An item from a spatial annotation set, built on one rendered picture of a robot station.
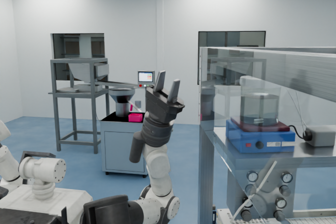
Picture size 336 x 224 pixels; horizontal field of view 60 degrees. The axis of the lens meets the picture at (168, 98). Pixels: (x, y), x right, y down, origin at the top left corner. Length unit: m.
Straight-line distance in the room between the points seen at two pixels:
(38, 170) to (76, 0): 6.22
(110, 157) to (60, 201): 3.10
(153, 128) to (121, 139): 3.04
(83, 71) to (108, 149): 1.42
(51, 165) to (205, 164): 0.73
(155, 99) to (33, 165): 0.39
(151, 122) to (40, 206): 0.38
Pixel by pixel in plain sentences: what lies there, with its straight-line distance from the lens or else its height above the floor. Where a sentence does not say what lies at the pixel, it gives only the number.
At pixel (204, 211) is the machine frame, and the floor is 0.97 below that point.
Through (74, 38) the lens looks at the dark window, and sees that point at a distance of 7.07.
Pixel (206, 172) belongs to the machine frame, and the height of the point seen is 1.17.
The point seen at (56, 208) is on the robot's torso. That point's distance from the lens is 0.88.
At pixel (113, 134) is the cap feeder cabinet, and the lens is 3.87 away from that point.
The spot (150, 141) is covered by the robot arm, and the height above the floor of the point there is 1.48.
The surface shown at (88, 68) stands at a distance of 4.70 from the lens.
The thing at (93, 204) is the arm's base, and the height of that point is 1.32.
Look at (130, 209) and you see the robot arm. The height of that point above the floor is 1.30.
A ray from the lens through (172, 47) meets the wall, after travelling 6.25.
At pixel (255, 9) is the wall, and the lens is 6.24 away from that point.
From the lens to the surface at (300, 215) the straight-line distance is 0.53.
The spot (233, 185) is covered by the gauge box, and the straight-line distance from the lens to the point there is 1.11.
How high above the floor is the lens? 1.75
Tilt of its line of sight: 11 degrees down
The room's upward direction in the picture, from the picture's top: straight up
